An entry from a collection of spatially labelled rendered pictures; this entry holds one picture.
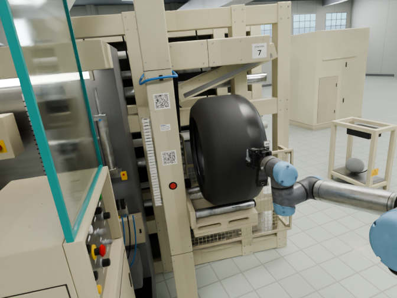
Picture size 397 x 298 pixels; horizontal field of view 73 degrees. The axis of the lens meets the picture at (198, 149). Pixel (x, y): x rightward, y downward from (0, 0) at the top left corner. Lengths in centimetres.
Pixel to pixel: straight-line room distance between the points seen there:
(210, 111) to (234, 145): 20
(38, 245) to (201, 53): 121
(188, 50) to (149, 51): 34
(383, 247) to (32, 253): 83
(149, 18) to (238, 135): 65
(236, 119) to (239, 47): 53
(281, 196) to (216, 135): 43
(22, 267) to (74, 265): 12
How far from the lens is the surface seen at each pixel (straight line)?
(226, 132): 124
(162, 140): 136
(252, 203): 153
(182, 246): 166
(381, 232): 73
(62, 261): 84
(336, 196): 97
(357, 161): 386
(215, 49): 162
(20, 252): 85
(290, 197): 98
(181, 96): 173
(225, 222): 151
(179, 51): 158
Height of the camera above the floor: 169
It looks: 18 degrees down
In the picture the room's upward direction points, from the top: 5 degrees counter-clockwise
